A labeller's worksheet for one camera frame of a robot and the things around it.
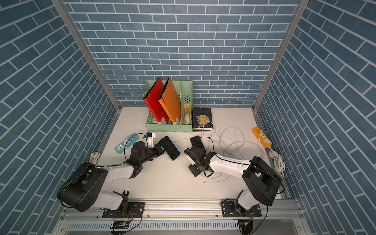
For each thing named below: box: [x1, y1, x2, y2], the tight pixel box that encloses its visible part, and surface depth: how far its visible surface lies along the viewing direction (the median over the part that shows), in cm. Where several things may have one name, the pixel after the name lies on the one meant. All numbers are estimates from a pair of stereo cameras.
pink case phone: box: [189, 135, 207, 153], surface depth 101 cm
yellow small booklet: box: [183, 103, 192, 125], surface depth 113 cm
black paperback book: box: [192, 107, 213, 132], surface depth 111 cm
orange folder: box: [158, 76, 182, 125], surface depth 95 cm
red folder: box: [142, 76, 170, 123], surface depth 90 cm
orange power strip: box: [251, 126, 273, 149], surface depth 100 cm
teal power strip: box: [114, 133, 139, 155], surface depth 98 cm
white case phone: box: [158, 135, 181, 162], surface depth 86 cm
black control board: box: [110, 221, 130, 229], surface depth 73 cm
